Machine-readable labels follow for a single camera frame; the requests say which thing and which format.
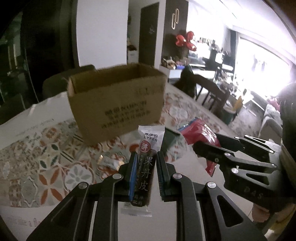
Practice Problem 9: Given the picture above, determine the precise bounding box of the pink snack packet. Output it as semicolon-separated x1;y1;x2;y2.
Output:
178;117;221;178

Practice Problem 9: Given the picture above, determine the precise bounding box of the dark green snack packet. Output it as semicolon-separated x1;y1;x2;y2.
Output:
161;128;180;154

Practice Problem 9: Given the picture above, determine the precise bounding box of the black snack bar packet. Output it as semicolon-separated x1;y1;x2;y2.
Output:
121;126;165;217

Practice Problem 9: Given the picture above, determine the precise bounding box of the right hand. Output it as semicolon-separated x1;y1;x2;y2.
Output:
251;203;278;223

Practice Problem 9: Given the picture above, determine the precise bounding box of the green kids stool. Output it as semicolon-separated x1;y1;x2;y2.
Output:
222;96;243;125

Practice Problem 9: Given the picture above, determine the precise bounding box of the small white candy wrapper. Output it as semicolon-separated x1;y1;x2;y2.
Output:
97;155;120;170

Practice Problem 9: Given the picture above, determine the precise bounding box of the dark wooden chair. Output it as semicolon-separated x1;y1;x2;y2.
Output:
175;65;230;116

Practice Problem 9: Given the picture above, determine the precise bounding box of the white low tv cabinet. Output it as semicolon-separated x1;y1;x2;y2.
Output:
159;66;182;79

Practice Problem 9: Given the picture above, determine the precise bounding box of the brown cardboard box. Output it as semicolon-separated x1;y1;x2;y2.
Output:
67;63;167;145

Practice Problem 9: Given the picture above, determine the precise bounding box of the red bow balloon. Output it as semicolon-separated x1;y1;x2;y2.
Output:
175;31;197;52

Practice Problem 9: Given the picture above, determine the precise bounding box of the dark upholstered chair middle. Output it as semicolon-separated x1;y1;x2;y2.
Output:
43;65;95;99

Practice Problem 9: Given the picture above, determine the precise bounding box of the dark hallway door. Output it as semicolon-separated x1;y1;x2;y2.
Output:
138;2;159;66

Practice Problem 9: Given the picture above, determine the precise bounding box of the black glass sliding door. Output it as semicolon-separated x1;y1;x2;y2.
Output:
0;0;80;117

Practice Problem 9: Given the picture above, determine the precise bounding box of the gold clip wall decoration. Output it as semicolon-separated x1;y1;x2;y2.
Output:
171;8;180;30

